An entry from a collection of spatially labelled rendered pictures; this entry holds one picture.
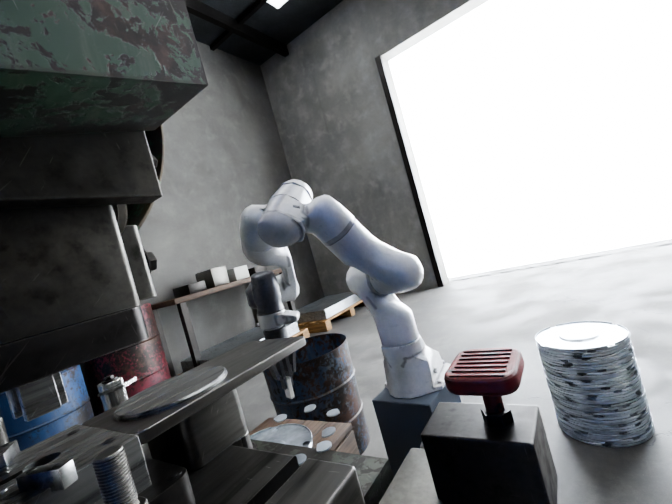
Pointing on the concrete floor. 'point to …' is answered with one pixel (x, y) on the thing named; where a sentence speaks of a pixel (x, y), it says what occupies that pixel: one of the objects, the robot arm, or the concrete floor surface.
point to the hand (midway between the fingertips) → (288, 387)
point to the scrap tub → (323, 386)
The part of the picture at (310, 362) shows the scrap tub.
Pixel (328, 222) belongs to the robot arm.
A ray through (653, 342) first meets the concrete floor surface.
